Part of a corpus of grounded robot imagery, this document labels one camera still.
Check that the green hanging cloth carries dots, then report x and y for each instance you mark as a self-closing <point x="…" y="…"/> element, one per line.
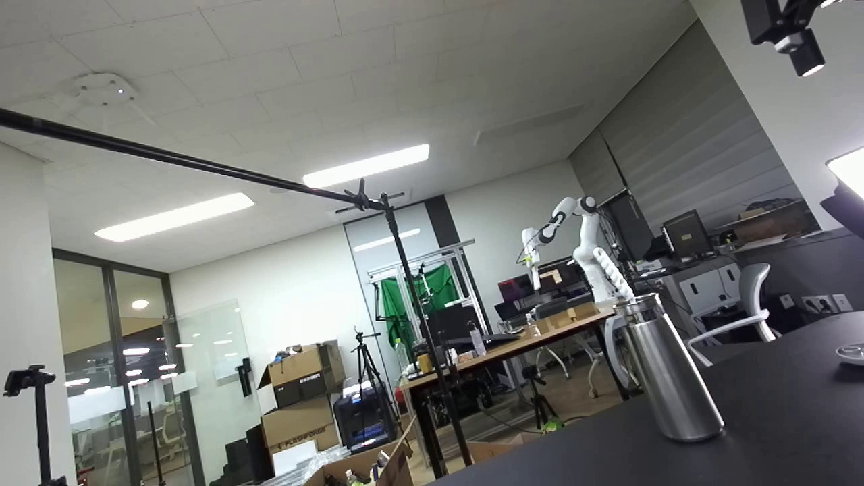
<point x="392" y="312"/>
<point x="438" y="287"/>

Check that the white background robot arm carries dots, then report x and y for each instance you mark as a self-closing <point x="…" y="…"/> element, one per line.
<point x="591" y="247"/>

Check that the black tripod with camera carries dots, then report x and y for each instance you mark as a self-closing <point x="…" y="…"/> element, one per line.
<point x="38" y="405"/>

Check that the glass whiteboard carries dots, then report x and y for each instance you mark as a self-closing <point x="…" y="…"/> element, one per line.
<point x="212" y="346"/>

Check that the round ceiling detector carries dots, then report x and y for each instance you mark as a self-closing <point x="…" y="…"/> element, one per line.
<point x="101" y="88"/>

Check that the dark blue bin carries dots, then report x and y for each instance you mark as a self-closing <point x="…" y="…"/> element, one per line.
<point x="366" y="417"/>

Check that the black wall device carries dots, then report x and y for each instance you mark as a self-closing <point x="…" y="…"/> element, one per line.
<point x="245" y="377"/>

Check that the gray roller blinds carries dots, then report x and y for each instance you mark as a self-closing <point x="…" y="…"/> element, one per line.
<point x="685" y="136"/>

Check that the stainless steel thermos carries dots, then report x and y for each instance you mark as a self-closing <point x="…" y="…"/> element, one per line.
<point x="670" y="378"/>

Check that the black lamp with bright panel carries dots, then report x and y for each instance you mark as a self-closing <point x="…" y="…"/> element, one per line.
<point x="845" y="213"/>

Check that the cardboard box with clutter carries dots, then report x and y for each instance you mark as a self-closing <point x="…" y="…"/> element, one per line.
<point x="361" y="466"/>

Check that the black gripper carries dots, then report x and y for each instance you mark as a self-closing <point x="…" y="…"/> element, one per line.
<point x="774" y="23"/>

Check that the black screen under cloth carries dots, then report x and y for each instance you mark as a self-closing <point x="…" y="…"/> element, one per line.
<point x="452" y="325"/>

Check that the metal clothes rack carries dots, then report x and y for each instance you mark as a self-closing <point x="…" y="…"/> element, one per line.
<point x="469" y="270"/>

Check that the black light stand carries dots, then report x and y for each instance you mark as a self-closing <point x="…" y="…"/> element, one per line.
<point x="423" y="314"/>

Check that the open cardboard box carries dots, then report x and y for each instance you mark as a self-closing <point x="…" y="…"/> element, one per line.
<point x="300" y="367"/>

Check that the dark framed glass doors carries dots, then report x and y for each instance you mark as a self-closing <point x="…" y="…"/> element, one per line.
<point x="108" y="359"/>

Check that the black bags pile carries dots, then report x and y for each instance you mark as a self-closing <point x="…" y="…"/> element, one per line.
<point x="245" y="456"/>

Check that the cardboard box on shelf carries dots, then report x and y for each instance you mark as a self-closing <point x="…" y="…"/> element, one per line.
<point x="770" y="223"/>

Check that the small black tripod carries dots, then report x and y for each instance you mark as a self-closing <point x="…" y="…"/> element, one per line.
<point x="542" y="401"/>

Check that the long black boom pole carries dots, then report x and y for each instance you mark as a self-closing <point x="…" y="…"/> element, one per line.
<point x="178" y="161"/>

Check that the white drawer cabinet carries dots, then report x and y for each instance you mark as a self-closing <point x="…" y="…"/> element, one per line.
<point x="706" y="293"/>

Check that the small gray round dish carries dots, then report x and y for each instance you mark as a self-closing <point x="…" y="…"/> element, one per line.
<point x="851" y="355"/>

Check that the white office chair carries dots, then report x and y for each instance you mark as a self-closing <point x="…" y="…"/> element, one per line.
<point x="751" y="287"/>

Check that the small dark monitor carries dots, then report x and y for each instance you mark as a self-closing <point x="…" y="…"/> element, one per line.
<point x="687" y="233"/>

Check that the wooden work table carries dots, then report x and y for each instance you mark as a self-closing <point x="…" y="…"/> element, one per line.
<point x="504" y="346"/>

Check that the closed cardboard box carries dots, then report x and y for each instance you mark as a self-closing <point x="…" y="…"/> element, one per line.
<point x="297" y="421"/>

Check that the pink lit screen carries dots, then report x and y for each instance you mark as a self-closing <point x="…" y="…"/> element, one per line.
<point x="517" y="294"/>

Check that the rectangular ceiling light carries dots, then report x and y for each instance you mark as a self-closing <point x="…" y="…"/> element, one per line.
<point x="367" y="166"/>
<point x="176" y="217"/>

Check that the dark desk partition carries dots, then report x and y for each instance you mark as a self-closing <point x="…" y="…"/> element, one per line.
<point x="812" y="270"/>

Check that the large black monitor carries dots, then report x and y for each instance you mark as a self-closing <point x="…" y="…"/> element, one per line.
<point x="627" y="225"/>

